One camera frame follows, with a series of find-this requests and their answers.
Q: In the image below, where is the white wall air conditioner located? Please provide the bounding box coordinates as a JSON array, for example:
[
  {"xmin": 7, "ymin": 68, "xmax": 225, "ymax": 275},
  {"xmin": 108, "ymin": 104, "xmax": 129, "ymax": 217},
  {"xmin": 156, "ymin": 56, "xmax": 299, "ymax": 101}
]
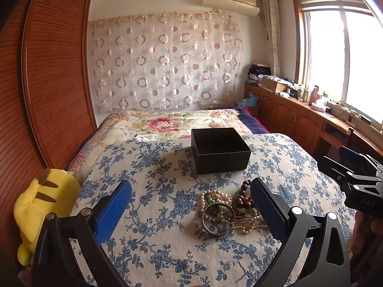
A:
[{"xmin": 203, "ymin": 0, "xmax": 260, "ymax": 17}]

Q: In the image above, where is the blue plastic bag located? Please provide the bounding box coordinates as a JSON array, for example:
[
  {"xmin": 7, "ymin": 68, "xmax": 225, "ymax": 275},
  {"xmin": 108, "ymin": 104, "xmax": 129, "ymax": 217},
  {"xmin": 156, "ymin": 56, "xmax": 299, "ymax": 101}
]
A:
[{"xmin": 237, "ymin": 93, "xmax": 259, "ymax": 107}]

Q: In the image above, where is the pink figurine on sill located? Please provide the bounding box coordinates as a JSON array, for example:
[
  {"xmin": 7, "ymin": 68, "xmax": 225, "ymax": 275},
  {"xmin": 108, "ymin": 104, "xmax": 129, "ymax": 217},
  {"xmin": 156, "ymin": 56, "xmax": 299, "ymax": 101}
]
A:
[{"xmin": 309, "ymin": 86, "xmax": 321, "ymax": 105}]

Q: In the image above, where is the beige patterned window curtain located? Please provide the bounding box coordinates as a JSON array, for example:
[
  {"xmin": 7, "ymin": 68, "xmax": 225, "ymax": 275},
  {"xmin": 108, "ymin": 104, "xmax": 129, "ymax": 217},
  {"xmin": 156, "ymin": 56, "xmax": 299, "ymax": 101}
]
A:
[{"xmin": 262, "ymin": 0, "xmax": 281, "ymax": 77}]

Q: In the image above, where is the cardboard box on cabinet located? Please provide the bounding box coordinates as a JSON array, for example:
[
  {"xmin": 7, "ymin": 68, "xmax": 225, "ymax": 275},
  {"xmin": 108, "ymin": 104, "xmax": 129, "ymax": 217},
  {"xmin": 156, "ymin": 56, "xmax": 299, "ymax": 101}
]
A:
[{"xmin": 260, "ymin": 76, "xmax": 288, "ymax": 93}]

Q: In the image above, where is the pink floral quilt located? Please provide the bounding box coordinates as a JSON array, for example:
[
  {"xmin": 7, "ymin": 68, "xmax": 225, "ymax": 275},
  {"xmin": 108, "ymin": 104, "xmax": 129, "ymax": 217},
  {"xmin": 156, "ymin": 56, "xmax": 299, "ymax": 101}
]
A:
[{"xmin": 68, "ymin": 109, "xmax": 253, "ymax": 183}]

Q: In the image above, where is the pink circle sheer curtain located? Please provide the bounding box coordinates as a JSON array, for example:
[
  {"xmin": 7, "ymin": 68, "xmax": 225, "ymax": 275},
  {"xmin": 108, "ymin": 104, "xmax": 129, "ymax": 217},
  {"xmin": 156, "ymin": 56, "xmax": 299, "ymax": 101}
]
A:
[{"xmin": 89, "ymin": 11, "xmax": 243, "ymax": 112}]

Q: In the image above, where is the black square jewelry box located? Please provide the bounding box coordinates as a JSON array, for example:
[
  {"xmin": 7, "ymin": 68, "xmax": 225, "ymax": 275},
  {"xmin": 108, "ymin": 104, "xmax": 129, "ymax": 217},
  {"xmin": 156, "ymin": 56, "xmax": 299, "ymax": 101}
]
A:
[{"xmin": 191, "ymin": 128, "xmax": 251, "ymax": 174}]

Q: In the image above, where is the dark metal bangle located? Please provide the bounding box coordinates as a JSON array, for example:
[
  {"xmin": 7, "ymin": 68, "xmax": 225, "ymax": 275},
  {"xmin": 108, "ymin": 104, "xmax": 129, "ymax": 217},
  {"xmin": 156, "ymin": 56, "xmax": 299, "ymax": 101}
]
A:
[{"xmin": 201, "ymin": 203, "xmax": 236, "ymax": 237}]

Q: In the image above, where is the wooden side cabinet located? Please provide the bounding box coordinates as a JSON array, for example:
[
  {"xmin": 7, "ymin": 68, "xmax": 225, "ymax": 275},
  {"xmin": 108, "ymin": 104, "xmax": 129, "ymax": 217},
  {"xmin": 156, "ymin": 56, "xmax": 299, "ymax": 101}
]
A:
[{"xmin": 244, "ymin": 84, "xmax": 382, "ymax": 162}]

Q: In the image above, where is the navy blue bed sheet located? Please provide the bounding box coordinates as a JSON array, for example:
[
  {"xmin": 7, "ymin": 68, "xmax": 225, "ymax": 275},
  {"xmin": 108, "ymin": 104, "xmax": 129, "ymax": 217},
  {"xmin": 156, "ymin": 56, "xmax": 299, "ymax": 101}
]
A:
[{"xmin": 235, "ymin": 106, "xmax": 269, "ymax": 134}]

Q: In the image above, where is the blue floral white blanket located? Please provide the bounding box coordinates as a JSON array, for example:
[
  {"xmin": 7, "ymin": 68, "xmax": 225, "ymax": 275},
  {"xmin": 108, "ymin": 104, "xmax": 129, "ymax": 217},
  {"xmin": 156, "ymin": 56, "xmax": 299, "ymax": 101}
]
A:
[{"xmin": 73, "ymin": 133, "xmax": 355, "ymax": 286}]

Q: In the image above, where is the yellow plush toy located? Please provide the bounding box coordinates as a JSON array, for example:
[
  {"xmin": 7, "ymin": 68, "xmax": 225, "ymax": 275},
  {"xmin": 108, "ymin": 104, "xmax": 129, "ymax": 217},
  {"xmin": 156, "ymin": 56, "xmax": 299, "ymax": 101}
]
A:
[{"xmin": 14, "ymin": 168, "xmax": 80, "ymax": 266}]

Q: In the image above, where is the white pearl necklace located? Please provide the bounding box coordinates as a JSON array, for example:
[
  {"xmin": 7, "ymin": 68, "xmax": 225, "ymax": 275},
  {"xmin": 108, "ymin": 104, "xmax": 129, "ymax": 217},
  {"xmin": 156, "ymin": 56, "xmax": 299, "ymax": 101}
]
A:
[{"xmin": 197, "ymin": 189, "xmax": 267, "ymax": 235}]

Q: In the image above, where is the person's right hand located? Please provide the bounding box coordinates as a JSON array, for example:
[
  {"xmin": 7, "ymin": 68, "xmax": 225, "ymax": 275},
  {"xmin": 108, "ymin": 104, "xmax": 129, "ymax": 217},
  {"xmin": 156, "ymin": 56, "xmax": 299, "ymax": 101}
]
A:
[{"xmin": 348, "ymin": 210, "xmax": 383, "ymax": 257}]

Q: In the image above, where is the window with wooden frame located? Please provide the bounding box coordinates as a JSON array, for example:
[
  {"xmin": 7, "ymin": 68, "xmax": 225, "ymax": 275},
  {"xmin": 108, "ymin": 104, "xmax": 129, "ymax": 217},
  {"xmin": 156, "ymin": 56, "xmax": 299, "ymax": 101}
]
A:
[{"xmin": 293, "ymin": 0, "xmax": 382, "ymax": 126}]

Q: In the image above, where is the brown wooden bead bracelet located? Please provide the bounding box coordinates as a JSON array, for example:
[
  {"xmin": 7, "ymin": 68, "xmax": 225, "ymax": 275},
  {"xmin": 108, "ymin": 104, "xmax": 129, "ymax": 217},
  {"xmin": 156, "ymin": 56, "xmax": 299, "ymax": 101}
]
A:
[{"xmin": 234, "ymin": 179, "xmax": 257, "ymax": 211}]

